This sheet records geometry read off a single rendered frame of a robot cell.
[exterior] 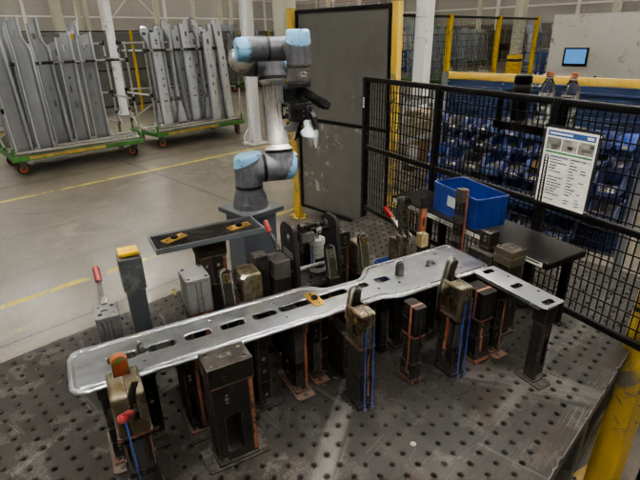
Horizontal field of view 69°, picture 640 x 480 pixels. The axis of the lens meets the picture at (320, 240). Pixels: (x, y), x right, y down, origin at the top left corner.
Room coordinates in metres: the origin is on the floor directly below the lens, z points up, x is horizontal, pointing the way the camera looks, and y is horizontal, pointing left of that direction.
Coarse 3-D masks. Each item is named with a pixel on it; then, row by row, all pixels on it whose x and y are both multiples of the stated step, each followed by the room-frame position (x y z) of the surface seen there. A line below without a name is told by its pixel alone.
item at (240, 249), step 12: (228, 204) 1.95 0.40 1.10; (276, 204) 1.93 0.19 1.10; (228, 216) 1.89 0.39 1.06; (240, 216) 1.80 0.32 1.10; (252, 216) 1.80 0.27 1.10; (264, 216) 1.85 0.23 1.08; (276, 228) 1.91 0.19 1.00; (240, 240) 1.83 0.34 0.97; (252, 240) 1.81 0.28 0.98; (264, 240) 1.85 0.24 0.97; (276, 240) 1.89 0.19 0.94; (240, 252) 1.84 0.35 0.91; (240, 264) 1.84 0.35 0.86
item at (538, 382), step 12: (540, 312) 1.24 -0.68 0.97; (552, 312) 1.23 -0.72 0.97; (540, 324) 1.24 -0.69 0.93; (540, 336) 1.23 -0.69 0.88; (528, 348) 1.26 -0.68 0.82; (540, 348) 1.23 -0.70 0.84; (528, 360) 1.25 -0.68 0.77; (540, 360) 1.25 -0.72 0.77; (516, 372) 1.28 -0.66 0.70; (528, 372) 1.25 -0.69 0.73; (540, 372) 1.24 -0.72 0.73; (540, 384) 1.22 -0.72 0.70
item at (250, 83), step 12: (240, 0) 8.49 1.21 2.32; (240, 12) 8.49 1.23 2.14; (252, 12) 8.53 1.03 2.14; (240, 24) 8.49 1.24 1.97; (252, 24) 8.51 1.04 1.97; (252, 84) 8.45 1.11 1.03; (252, 96) 8.44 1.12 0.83; (252, 108) 8.42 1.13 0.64; (252, 120) 8.42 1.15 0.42; (252, 132) 8.44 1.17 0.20; (252, 144) 8.34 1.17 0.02
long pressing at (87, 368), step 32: (416, 256) 1.59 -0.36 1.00; (448, 256) 1.58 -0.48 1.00; (320, 288) 1.36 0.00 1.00; (384, 288) 1.35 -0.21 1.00; (416, 288) 1.36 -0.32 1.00; (192, 320) 1.18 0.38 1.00; (224, 320) 1.18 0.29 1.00; (256, 320) 1.18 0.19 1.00; (288, 320) 1.17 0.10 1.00; (96, 352) 1.03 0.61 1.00; (128, 352) 1.04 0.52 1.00; (160, 352) 1.03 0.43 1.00; (192, 352) 1.03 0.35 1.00; (96, 384) 0.91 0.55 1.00
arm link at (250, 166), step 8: (248, 152) 1.94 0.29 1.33; (256, 152) 1.91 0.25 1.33; (240, 160) 1.87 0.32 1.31; (248, 160) 1.86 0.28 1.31; (256, 160) 1.88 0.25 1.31; (264, 160) 1.90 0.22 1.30; (240, 168) 1.86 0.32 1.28; (248, 168) 1.86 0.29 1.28; (256, 168) 1.87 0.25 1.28; (264, 168) 1.88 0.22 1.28; (240, 176) 1.87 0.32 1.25; (248, 176) 1.86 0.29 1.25; (256, 176) 1.87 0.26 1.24; (264, 176) 1.88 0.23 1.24; (240, 184) 1.87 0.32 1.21; (248, 184) 1.86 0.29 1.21; (256, 184) 1.87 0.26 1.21
